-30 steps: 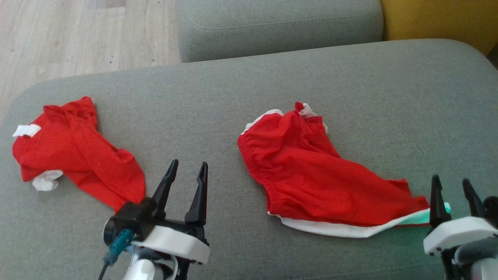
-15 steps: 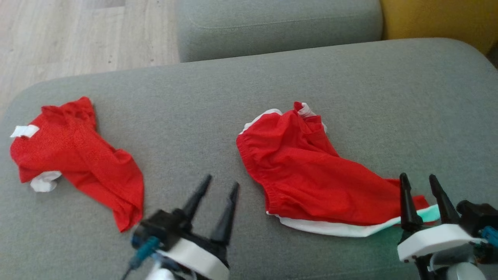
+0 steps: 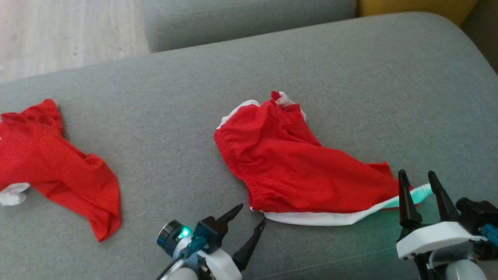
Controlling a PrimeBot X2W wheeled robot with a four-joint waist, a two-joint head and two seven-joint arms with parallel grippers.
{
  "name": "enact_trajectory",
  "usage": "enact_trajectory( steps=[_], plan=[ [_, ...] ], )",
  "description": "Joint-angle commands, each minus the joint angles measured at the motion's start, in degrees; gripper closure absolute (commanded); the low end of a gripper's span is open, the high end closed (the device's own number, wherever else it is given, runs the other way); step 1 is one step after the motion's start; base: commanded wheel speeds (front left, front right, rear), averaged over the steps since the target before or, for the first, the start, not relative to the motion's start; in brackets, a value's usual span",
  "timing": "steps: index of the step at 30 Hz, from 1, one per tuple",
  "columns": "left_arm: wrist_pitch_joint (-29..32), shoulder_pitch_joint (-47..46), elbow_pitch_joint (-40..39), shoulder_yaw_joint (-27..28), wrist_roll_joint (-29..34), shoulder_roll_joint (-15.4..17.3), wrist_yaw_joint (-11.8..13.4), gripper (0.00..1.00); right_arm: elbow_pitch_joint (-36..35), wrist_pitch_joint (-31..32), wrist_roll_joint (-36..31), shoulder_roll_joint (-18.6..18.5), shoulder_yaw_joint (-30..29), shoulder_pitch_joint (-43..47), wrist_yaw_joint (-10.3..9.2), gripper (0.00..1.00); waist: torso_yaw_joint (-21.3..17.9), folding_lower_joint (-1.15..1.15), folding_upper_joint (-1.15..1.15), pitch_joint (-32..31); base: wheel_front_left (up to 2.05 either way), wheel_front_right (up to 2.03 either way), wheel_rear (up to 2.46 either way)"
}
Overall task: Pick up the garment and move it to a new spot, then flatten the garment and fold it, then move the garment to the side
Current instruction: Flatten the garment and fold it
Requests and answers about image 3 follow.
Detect right camera cable blue plug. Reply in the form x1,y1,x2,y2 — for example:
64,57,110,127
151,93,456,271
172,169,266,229
480,224,498,246

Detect camera cable blue plug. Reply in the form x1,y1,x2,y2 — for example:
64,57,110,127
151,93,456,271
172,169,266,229
156,236,207,280
480,224,498,246

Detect red jersey with white sleeves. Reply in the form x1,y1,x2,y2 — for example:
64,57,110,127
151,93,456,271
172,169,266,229
0,98,122,242

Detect taupe sofa back panel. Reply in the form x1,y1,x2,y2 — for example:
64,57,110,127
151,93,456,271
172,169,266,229
461,0,498,74

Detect left camera cable blue plug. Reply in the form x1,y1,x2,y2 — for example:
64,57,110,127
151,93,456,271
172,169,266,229
156,236,207,280

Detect grey sofa seat cushion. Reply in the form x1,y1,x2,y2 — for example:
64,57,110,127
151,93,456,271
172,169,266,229
142,0,358,53

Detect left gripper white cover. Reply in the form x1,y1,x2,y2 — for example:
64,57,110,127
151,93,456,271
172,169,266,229
157,203,268,280

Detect yellow sofa back cushion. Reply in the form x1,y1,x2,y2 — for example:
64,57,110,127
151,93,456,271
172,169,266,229
358,0,479,28

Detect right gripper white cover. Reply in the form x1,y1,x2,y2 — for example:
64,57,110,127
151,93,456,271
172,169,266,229
396,169,487,280

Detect red shorts with white trim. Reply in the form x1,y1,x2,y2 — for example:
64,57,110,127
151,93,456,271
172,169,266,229
214,91,433,227

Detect large grey sofa chaise seat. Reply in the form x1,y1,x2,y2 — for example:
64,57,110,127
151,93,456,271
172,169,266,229
0,12,498,280

